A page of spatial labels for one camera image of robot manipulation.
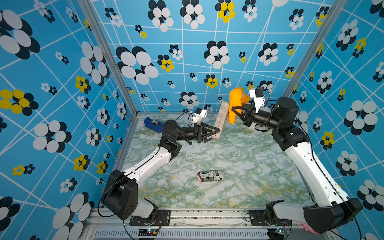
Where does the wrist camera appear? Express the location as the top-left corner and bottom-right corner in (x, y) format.
(249, 87), (265, 114)
(192, 108), (208, 125)

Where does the pink alarm clock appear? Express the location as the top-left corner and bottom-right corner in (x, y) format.
(302, 223), (318, 235)

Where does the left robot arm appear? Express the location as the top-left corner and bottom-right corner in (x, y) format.
(100, 120), (221, 223)

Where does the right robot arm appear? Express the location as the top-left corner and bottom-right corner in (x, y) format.
(229, 96), (363, 234)

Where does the blue tape dispenser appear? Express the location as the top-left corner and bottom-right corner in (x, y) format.
(144, 117), (164, 134)

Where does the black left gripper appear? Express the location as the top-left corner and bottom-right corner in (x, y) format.
(174, 124), (220, 144)

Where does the newspaper print eyeglass case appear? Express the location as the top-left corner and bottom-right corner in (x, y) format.
(197, 170), (224, 183)

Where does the aluminium front rail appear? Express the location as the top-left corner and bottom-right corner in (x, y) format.
(81, 209), (345, 240)

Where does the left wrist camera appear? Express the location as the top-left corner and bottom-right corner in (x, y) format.
(192, 108), (208, 125)

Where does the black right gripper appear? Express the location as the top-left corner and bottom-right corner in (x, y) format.
(232, 105), (281, 133)

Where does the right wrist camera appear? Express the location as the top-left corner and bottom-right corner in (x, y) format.
(249, 87), (265, 114)

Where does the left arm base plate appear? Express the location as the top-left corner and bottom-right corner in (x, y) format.
(129, 210), (171, 227)

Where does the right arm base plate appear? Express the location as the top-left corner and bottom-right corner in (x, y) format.
(249, 210), (292, 228)

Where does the orange microfiber cloth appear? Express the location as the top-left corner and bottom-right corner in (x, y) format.
(228, 87), (251, 124)

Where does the grey rectangular case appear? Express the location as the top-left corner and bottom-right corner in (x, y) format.
(213, 102), (230, 141)

